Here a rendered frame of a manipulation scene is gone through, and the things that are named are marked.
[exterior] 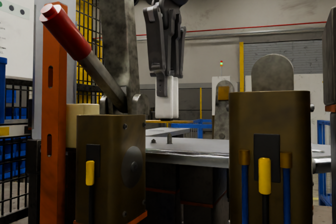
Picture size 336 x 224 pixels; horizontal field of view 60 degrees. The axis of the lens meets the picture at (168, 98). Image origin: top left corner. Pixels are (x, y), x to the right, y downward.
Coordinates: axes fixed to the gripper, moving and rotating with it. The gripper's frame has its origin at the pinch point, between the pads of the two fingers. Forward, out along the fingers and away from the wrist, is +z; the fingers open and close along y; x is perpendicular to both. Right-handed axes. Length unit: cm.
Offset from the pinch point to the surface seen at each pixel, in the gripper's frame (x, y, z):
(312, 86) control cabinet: -58, 799, -60
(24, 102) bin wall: 236, 169, -6
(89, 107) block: 5.7, -13.0, 1.8
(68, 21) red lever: -1.5, -25.1, -5.7
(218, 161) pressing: -11.4, -10.5, 8.3
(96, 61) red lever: -1.2, -20.6, -2.9
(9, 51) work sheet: 54, 12, -15
